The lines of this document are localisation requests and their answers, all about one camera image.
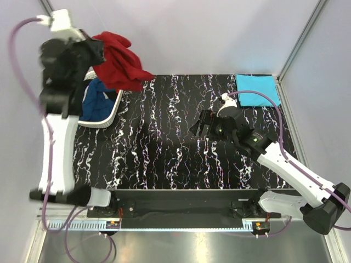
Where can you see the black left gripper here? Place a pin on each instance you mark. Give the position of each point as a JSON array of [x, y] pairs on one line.
[[89, 51]]

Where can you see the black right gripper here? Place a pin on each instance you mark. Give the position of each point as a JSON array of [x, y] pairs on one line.
[[209, 125]]

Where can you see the red t shirt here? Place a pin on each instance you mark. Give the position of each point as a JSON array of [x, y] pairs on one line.
[[122, 69]]

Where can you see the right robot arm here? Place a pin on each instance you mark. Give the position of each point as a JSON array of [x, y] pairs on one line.
[[320, 203]]

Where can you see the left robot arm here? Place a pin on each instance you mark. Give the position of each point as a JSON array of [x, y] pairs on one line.
[[61, 102]]

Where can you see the blue t shirt in basket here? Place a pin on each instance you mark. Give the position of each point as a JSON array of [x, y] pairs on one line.
[[98, 101]]

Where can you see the folded cyan t shirt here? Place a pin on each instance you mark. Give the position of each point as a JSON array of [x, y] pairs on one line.
[[262, 84]]

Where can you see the white perforated laundry basket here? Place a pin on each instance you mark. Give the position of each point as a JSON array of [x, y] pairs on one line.
[[107, 122]]

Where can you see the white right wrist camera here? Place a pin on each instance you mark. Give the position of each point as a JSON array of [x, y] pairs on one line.
[[229, 107]]

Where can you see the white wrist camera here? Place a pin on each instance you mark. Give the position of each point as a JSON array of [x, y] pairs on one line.
[[229, 107], [61, 27]]

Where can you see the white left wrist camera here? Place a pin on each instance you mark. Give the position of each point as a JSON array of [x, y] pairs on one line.
[[61, 27]]

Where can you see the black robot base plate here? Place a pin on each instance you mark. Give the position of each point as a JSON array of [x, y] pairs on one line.
[[137, 204]]

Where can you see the aluminium rail with connectors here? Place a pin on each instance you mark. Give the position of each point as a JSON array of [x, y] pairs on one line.
[[256, 228]]

